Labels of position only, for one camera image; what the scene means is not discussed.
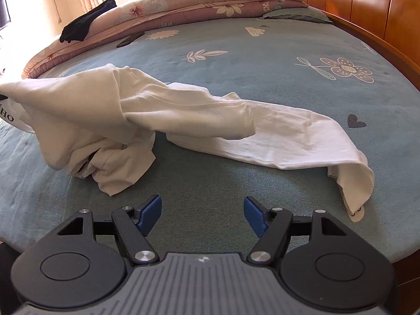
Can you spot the white printed long-sleeve shirt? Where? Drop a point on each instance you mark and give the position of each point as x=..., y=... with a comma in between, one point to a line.
x=197, y=108

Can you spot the wall television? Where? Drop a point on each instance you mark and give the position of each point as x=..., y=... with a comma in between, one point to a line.
x=3, y=10

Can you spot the wooden bed headboard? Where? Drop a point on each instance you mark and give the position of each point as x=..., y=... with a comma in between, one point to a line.
x=370, y=3

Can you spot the black garment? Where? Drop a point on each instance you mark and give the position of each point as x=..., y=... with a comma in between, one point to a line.
x=87, y=21

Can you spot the pink floral folded quilt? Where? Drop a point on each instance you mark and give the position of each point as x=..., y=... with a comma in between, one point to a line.
x=170, y=10

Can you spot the flat grey-blue pillow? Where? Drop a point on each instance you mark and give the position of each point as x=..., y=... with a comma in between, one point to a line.
x=295, y=15

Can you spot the black smartphone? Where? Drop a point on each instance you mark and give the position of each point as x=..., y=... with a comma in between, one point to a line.
x=130, y=40

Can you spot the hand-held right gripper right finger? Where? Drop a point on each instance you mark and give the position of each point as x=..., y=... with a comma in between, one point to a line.
x=254, y=215

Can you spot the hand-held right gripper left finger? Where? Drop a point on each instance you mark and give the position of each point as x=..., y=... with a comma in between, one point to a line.
x=151, y=215

